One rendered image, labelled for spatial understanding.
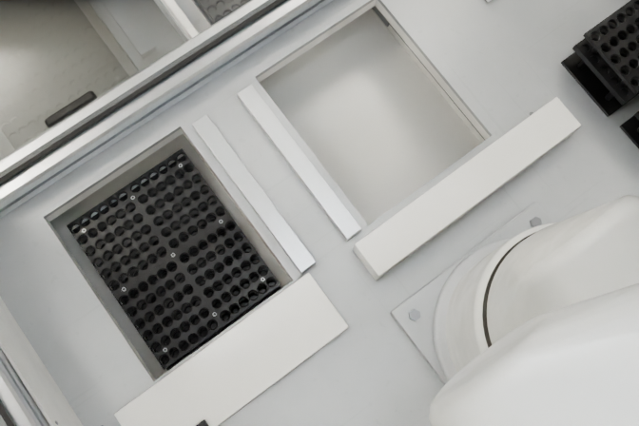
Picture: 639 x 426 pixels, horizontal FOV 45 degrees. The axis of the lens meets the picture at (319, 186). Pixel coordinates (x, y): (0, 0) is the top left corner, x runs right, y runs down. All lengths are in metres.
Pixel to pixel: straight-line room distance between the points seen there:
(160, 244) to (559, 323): 0.68
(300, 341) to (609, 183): 0.44
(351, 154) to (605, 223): 0.54
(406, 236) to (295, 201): 0.15
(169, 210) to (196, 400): 0.25
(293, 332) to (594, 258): 0.42
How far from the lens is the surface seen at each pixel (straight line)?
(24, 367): 0.90
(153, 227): 1.02
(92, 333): 0.97
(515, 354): 0.40
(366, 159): 1.11
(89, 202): 1.11
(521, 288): 0.67
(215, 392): 0.93
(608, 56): 1.01
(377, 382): 0.94
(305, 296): 0.93
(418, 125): 1.13
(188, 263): 1.00
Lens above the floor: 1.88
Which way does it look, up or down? 75 degrees down
